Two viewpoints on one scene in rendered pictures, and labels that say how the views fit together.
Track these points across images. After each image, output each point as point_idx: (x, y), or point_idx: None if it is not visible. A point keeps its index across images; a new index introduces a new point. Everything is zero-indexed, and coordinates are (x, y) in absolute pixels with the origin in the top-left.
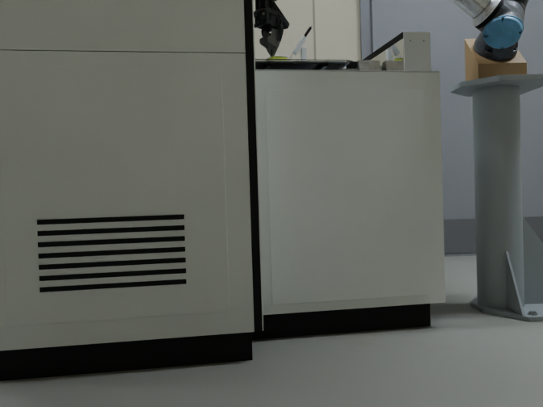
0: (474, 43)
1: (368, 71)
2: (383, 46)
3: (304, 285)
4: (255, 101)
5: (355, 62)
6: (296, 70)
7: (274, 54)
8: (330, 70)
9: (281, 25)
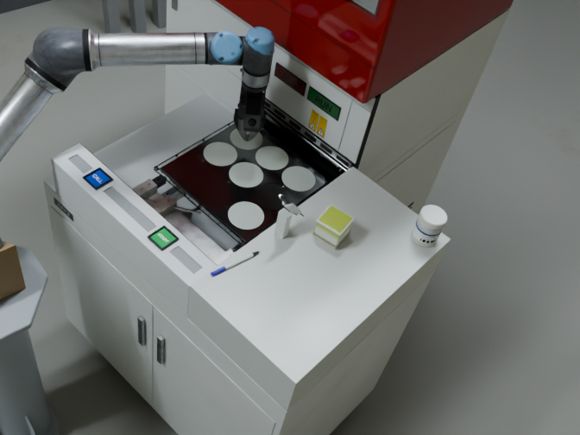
0: (0, 237)
1: (111, 144)
2: (120, 179)
3: None
4: (165, 91)
5: (154, 179)
6: (169, 112)
7: (243, 139)
8: (141, 127)
9: (234, 113)
